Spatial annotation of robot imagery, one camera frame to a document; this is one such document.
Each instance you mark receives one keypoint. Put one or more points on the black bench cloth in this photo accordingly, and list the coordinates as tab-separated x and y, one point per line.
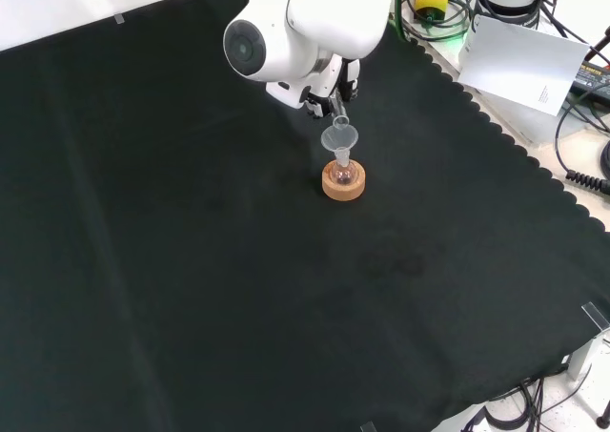
190	222

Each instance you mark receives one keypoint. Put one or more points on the clear tape strip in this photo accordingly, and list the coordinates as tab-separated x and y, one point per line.
119	19
595	315
369	426

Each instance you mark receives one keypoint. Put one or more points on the clear round-bottom flask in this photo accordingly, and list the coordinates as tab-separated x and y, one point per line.
344	173

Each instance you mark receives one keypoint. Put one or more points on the translucent plastic funnel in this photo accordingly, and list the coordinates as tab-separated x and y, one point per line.
338	140

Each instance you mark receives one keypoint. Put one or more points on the clear graduated cylinder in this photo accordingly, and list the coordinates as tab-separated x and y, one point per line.
339	116

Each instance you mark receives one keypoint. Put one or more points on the black power adapter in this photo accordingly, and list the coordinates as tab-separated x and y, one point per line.
593	76

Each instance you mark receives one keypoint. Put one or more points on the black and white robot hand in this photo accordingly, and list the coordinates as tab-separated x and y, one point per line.
340	81

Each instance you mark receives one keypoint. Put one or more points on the white bench bracket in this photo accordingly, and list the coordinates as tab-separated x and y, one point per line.
585	355

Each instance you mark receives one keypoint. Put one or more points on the pale board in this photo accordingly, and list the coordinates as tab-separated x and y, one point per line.
519	65

